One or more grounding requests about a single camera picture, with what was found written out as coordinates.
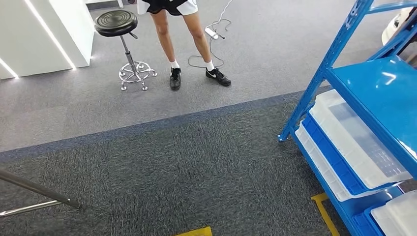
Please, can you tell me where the blue metal shelf rack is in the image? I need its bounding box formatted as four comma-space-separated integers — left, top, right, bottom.
277, 0, 417, 236

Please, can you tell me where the stainless steel workbench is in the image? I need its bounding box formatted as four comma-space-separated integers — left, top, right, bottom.
0, 169, 82, 218

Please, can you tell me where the white power strip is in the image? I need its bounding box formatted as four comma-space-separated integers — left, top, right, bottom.
204, 27, 220, 41

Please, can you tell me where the black round stool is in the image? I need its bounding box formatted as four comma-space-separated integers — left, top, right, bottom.
94, 9, 158, 92

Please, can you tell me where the white lit display pillar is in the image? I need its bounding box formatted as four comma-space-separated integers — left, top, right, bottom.
0, 0, 95, 80

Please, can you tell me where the black floor cable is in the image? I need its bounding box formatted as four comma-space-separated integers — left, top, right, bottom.
187, 18, 233, 69

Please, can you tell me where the white power cord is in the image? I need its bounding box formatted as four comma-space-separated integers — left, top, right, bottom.
211, 0, 234, 30

